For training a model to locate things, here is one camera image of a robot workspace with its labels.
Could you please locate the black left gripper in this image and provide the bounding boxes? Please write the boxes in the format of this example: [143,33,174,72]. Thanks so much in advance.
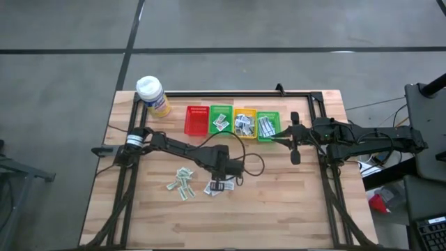
[194,144,245,182]

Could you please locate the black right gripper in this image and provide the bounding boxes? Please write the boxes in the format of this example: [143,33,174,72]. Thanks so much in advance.
[268,111,316,165]

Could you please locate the black arm base clamp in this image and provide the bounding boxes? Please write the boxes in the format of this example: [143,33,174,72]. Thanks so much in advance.
[91,145,116,157]

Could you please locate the green plastic basket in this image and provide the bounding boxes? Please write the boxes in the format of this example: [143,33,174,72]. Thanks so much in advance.
[208,104,234,137]
[256,111,282,144]

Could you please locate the red plastic basket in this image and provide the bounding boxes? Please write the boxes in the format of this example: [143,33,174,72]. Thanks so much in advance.
[183,105,210,137]

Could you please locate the yellow plastic basket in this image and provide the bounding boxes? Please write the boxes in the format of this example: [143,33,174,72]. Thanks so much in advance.
[233,108,258,140]

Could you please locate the white paper sheet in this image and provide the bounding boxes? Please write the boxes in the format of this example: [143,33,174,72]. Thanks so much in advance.
[360,162,383,178]

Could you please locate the yellow Lysol wipes canister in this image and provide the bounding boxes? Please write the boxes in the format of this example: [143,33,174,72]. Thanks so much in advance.
[136,75,172,119]

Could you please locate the red object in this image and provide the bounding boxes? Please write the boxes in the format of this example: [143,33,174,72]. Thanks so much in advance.
[368,194,390,215]

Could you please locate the black pole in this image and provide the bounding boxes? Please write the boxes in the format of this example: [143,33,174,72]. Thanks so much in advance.
[419,72,446,99]

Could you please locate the black keyboard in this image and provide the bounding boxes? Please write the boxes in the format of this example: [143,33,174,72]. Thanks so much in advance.
[415,215,446,251]

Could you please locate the grey metal stand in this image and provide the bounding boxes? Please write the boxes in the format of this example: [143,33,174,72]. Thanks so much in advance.
[0,138,56,251]

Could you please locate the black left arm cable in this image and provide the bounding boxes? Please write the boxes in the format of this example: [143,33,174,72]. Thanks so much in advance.
[190,130,266,185]

